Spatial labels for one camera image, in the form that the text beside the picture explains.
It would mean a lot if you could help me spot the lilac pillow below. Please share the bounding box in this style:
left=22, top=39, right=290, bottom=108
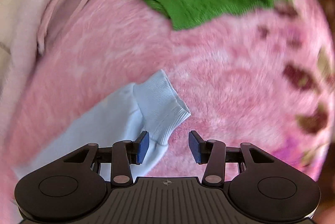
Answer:
left=37, top=0, right=98, bottom=55

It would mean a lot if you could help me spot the light blue sweatshirt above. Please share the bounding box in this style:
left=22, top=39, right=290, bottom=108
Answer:
left=13, top=69, right=191, bottom=183

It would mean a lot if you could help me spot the pink floral blanket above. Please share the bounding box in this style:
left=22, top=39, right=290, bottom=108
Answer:
left=0, top=0, right=333, bottom=214

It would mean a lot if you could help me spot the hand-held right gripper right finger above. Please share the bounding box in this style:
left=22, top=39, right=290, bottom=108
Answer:
left=188, top=130, right=274, bottom=187

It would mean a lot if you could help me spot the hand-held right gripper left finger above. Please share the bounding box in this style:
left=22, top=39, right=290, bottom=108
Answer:
left=64, top=130, right=150, bottom=187

